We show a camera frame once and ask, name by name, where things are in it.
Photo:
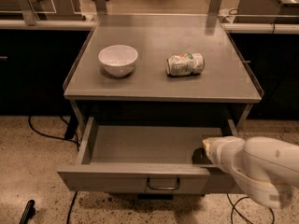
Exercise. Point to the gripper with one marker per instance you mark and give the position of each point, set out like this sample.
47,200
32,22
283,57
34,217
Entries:
220,153

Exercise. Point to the long white counter ledge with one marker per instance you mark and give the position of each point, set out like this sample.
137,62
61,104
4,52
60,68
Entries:
238,28

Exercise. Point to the crushed green white can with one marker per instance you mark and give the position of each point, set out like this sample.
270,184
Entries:
185,64

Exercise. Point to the grey metal drawer cabinet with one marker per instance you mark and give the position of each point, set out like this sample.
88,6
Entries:
220,97

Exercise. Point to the grey post left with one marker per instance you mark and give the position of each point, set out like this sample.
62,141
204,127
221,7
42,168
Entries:
27,12

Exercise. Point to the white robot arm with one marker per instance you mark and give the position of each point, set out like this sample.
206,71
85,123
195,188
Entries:
265,169

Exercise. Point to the grey top drawer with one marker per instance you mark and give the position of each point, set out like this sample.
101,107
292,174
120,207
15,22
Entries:
145,160

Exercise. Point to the black object on floor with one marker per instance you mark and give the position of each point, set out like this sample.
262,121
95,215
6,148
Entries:
28,212

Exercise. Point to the grey post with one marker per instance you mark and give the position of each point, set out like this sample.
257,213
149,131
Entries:
214,7
99,0
27,12

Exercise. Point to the grey post right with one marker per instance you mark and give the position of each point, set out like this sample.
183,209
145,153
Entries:
214,7

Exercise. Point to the white ceramic bowl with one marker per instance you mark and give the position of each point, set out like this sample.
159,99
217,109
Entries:
118,60

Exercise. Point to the grey post middle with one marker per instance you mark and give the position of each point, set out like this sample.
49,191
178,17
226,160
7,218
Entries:
99,0

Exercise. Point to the grey cabinet background right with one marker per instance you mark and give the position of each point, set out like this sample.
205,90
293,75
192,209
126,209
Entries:
268,11

